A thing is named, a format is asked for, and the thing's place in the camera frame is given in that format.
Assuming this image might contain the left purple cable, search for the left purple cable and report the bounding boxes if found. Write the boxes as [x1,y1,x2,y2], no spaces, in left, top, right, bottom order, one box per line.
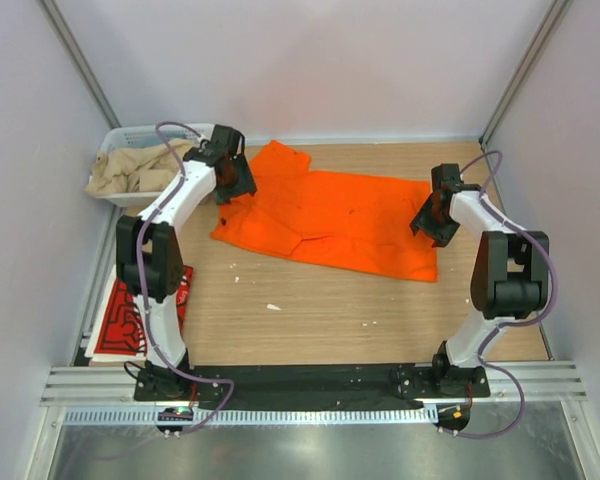
[122,121,236,434]

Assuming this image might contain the red coca cola t shirt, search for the red coca cola t shirt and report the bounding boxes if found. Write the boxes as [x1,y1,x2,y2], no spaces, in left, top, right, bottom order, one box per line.
[86,266,194,366]

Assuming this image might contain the light blue cloth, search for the light blue cloth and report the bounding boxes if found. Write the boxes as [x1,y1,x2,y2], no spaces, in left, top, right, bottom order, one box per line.
[125,131,189,148]

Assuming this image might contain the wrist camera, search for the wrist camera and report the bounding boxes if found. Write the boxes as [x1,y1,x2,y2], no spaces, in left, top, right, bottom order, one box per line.
[431,163,465,193]
[209,124,246,156]

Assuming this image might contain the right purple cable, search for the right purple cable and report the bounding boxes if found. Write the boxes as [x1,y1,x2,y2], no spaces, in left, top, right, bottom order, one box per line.
[437,149,561,440]

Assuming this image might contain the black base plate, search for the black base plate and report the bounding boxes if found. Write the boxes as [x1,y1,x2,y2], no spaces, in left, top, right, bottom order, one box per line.
[134,363,491,412]

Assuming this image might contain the white slotted cable duct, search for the white slotted cable duct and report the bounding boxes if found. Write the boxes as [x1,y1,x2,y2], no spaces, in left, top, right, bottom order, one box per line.
[63,405,438,427]

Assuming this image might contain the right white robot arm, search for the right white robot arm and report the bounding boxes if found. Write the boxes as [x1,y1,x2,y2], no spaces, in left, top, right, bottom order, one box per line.
[411,185,557,396]

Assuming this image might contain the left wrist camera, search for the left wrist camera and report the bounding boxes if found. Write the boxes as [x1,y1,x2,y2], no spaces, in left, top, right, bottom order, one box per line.
[209,124,246,156]

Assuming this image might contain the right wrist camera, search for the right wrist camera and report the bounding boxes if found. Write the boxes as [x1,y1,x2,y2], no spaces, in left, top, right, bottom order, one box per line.
[431,163,465,193]

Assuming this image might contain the aluminium frame rail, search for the aluminium frame rail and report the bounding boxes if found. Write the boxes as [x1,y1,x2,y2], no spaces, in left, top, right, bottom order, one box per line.
[39,361,587,407]

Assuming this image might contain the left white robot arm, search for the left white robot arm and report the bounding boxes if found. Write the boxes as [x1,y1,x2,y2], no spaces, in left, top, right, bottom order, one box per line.
[116,141,257,400]

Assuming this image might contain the beige t shirt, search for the beige t shirt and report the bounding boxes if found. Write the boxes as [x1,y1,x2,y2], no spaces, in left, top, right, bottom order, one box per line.
[85,143,180,197]

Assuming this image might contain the orange t shirt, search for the orange t shirt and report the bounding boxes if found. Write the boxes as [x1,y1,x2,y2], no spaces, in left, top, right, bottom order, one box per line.
[211,141,438,282]

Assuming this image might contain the white plastic basket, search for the white plastic basket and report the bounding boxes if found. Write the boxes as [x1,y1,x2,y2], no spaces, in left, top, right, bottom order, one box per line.
[94,123,213,208]

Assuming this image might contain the purple cable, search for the purple cable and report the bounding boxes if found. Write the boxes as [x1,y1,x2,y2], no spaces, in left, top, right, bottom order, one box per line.
[122,121,236,434]
[437,149,561,440]

